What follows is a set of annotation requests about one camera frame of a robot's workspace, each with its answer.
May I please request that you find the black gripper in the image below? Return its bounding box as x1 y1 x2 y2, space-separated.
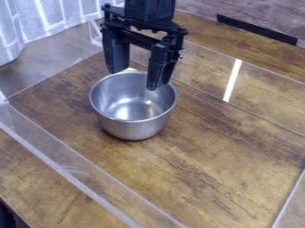
102 0 189 91

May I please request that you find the silver metal pot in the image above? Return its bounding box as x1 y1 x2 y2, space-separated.
90 71 178 141

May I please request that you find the white curtain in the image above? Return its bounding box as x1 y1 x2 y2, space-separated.
0 0 125 66

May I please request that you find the clear acrylic barrier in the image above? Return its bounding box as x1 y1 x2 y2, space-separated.
0 18 305 228

